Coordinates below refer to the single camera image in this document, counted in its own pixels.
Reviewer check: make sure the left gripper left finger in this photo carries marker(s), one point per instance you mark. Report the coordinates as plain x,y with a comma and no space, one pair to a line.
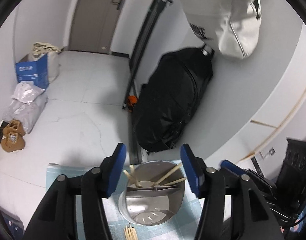
55,217

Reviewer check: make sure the white hanging bag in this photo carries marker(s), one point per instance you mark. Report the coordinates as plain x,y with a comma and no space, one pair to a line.
230,27

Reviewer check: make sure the brown shoes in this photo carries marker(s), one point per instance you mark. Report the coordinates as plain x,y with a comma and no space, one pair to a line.
13,137

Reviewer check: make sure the blue Jordan shoebox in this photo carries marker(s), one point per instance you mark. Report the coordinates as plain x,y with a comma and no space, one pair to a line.
14,224

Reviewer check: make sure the blue cardboard box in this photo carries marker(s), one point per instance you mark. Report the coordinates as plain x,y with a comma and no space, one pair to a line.
35,71

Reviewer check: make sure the orange black tool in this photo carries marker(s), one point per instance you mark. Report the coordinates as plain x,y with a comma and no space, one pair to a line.
131,102

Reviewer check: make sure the teal plaid tablecloth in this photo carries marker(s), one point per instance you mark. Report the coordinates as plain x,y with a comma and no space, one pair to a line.
182,225

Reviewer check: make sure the white sack with cloth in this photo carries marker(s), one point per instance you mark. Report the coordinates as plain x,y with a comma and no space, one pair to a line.
40,49

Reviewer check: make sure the black hanging backpack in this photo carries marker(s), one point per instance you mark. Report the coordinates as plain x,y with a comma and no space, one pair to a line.
171,97

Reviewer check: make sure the black coat rack stand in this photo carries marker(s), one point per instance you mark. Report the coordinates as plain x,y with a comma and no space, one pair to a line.
152,16

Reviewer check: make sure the white utensil holder cup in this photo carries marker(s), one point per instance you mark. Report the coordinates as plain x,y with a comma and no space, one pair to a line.
151,206

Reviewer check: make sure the wooden chopsticks on cloth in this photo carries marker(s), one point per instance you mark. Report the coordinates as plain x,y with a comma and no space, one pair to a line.
130,232

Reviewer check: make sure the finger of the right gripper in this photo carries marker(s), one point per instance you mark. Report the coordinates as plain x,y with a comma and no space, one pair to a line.
267,188

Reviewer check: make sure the wooden chopstick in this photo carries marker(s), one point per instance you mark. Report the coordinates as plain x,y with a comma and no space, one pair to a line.
169,173
134,176
172,183
132,179

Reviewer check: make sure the grey plastic mail bags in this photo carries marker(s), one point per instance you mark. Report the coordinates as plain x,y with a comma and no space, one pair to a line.
28,102

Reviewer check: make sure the grey brown door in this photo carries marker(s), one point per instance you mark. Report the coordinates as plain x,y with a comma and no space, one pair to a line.
93,25

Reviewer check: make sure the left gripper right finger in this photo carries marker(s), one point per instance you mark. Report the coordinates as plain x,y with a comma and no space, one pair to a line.
233,208

